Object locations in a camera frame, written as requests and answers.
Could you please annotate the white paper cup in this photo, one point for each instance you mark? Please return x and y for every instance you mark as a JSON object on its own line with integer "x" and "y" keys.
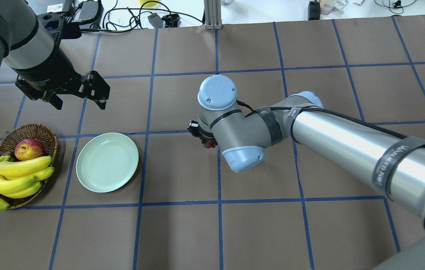
{"x": 326, "y": 6}

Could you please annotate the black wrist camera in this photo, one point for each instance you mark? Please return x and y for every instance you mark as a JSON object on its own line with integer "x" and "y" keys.
{"x": 59, "y": 26}

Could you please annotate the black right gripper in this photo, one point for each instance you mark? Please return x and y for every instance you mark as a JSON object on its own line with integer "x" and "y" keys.
{"x": 205, "y": 141}

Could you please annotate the brown wicker basket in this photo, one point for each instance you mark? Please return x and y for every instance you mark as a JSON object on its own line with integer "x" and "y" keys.
{"x": 37, "y": 131}

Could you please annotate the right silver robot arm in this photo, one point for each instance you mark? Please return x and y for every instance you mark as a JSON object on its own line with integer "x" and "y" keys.
{"x": 391, "y": 163}

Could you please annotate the yellow banana bunch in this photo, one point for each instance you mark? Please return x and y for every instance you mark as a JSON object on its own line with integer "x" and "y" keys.
{"x": 22, "y": 179}

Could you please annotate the light green plate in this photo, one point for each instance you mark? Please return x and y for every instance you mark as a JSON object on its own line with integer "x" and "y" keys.
{"x": 107, "y": 162}

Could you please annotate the red apple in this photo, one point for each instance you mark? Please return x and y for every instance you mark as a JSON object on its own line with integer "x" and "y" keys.
{"x": 28, "y": 149}

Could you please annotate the black power adapter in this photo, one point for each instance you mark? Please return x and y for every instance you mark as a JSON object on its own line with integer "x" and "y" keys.
{"x": 313, "y": 11}

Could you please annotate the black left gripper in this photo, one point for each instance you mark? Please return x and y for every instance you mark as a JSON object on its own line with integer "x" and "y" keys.
{"x": 52, "y": 71}

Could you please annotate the large black power brick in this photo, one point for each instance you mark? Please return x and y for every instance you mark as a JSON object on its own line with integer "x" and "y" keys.
{"x": 88, "y": 13}

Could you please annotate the aluminium frame post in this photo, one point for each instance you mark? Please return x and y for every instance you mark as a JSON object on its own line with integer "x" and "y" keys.
{"x": 212, "y": 11}

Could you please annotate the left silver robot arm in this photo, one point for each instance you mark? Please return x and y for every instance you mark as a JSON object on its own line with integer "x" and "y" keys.
{"x": 30, "y": 46}

